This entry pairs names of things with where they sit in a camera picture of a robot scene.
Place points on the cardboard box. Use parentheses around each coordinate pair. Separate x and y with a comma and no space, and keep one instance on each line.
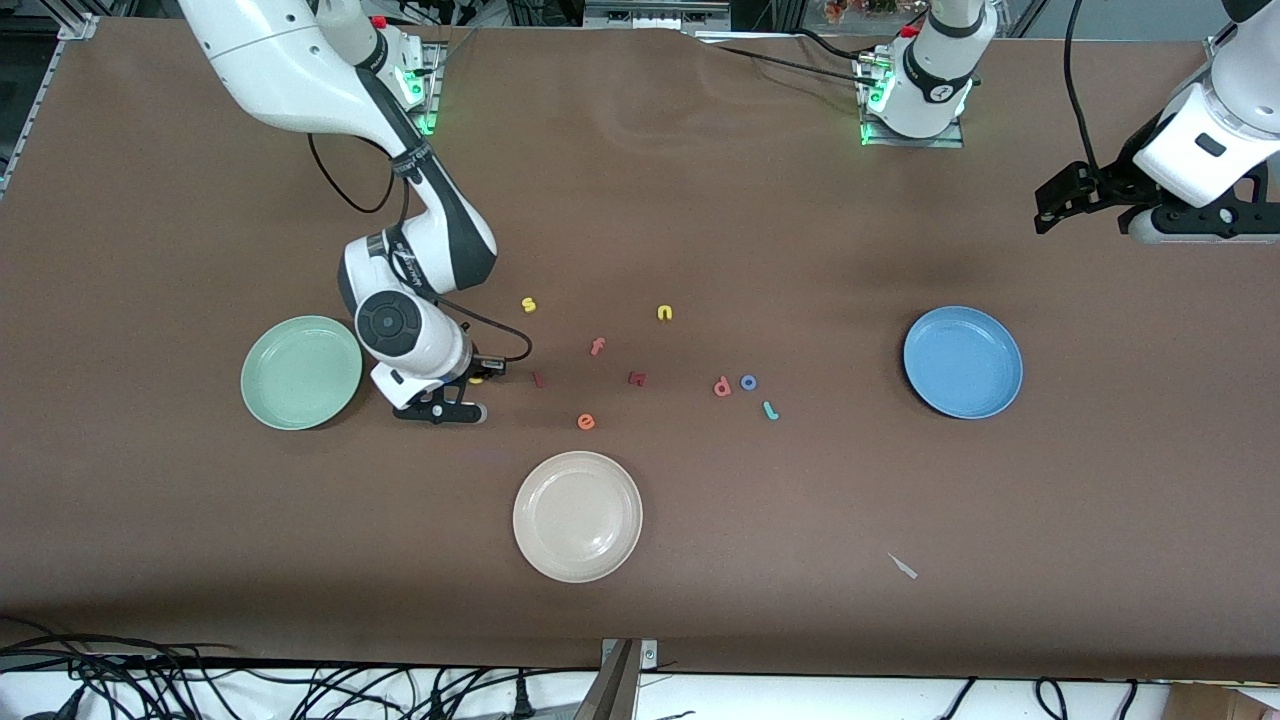
(1220,703)

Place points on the beige plate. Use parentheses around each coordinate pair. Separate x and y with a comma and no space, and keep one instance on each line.
(577,516)

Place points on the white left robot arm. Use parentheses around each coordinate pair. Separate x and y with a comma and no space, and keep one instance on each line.
(930,90)

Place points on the aluminium frame rail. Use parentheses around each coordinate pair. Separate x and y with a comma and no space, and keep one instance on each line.
(1215,48)
(40,100)

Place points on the pink foam letter p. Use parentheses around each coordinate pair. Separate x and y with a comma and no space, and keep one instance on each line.
(722,387)

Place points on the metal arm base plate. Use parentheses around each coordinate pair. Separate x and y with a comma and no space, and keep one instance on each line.
(434,100)
(900,142)

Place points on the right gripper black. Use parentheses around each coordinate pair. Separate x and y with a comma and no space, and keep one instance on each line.
(482,367)

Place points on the blue plate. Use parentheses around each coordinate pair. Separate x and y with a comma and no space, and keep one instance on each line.
(962,362)

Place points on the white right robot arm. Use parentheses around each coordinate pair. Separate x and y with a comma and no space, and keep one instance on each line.
(270,60)

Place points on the black power plug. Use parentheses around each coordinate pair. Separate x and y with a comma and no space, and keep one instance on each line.
(520,697)
(436,704)

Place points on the green plate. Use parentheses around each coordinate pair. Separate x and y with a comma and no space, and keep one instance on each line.
(300,372)

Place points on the grey metal beam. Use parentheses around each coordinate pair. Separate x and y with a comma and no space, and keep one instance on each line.
(612,695)

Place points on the brown table cover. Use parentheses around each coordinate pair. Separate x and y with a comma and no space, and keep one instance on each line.
(700,200)

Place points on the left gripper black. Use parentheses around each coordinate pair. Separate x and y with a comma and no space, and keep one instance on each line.
(1116,183)

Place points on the silver metal bracket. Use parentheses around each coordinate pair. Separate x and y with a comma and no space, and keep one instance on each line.
(648,650)

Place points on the orange decorative object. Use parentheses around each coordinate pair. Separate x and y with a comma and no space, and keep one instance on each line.
(860,8)

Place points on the grey power strip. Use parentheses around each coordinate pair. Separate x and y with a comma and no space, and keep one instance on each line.
(650,14)

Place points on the small white paper scrap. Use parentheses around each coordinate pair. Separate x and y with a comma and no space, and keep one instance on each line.
(903,567)

